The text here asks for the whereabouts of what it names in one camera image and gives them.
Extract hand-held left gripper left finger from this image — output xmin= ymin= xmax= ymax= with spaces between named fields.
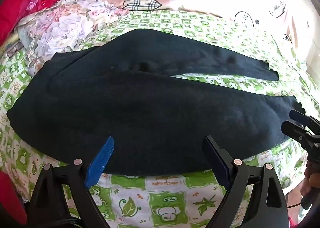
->
xmin=25 ymin=136 xmax=115 ymax=228

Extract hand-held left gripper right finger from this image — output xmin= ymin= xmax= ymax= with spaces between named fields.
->
xmin=202 ymin=136 xmax=292 ymax=228

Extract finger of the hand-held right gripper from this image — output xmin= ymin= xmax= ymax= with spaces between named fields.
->
xmin=289 ymin=110 xmax=320 ymax=131
xmin=281 ymin=121 xmax=320 ymax=151

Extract black pants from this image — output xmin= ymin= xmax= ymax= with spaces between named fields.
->
xmin=7 ymin=29 xmax=306 ymax=176

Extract person's right hand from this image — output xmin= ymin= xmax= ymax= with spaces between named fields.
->
xmin=301 ymin=162 xmax=320 ymax=198

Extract green checked bed sheet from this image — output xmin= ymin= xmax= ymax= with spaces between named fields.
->
xmin=0 ymin=9 xmax=313 ymax=228

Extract red garment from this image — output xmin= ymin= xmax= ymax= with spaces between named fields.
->
xmin=0 ymin=171 xmax=28 ymax=226

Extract floral cloth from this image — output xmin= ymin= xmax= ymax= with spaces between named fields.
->
xmin=15 ymin=0 xmax=130 ymax=76

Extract pale yellow printed sheet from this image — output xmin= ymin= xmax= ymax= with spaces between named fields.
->
xmin=0 ymin=32 xmax=25 ymax=56

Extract red embroidered quilt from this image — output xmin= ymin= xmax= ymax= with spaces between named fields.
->
xmin=0 ymin=0 xmax=33 ymax=46

